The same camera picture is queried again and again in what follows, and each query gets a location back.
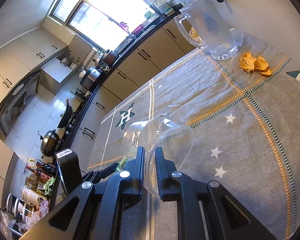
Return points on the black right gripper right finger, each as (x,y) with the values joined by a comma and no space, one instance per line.
(175,186)

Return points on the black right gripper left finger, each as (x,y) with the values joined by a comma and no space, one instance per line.
(121,188)

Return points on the green tissue pack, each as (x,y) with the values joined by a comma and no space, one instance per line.
(121,165)

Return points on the green cloth rag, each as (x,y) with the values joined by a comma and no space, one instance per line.
(48,187)

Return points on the soy sauce bottle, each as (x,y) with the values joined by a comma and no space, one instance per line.
(46,168)

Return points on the white dish rack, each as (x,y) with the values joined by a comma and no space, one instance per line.
(18,208)

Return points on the black frying pan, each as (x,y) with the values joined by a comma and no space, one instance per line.
(66,115)

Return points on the plastic bags on counter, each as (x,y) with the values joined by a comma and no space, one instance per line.
(12,228)

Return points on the grey patterned tablecloth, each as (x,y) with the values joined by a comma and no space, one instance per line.
(246,128)

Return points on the range hood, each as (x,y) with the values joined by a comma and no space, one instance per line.
(17,100)

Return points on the silver rice cooker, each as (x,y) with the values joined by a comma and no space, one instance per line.
(91,79)

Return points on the dark cooking pot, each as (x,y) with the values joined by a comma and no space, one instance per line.
(108,58)

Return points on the orange peel pieces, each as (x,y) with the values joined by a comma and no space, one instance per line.
(250,64)

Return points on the clear glass pitcher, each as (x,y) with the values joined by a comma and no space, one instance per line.
(208,23)

